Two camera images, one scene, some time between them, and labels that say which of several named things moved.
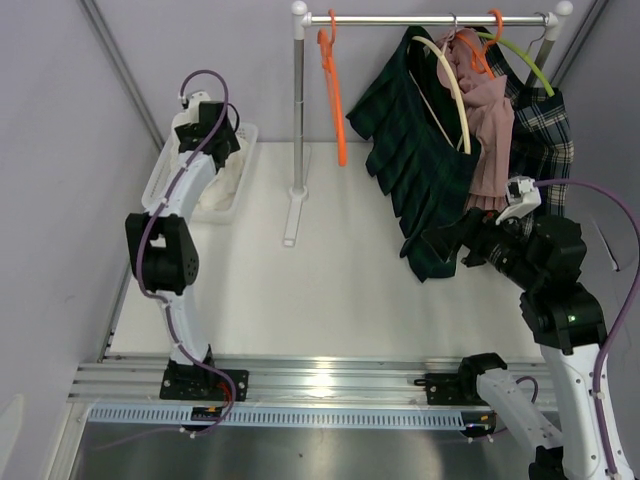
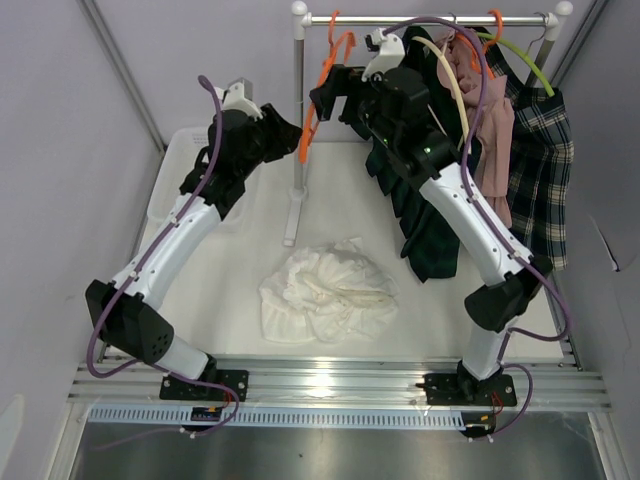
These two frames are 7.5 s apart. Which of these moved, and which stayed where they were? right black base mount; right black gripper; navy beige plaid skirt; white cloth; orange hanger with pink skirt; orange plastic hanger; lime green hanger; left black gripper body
Moved: orange plastic hanger; right black gripper; left black gripper body; white cloth
Stayed: right black base mount; orange hanger with pink skirt; lime green hanger; navy beige plaid skirt
